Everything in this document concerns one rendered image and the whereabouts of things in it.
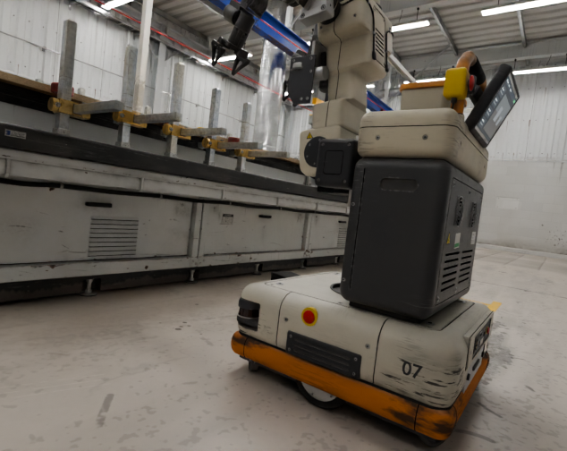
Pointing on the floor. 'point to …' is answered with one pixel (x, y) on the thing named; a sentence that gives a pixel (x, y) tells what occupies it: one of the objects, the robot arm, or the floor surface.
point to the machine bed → (131, 220)
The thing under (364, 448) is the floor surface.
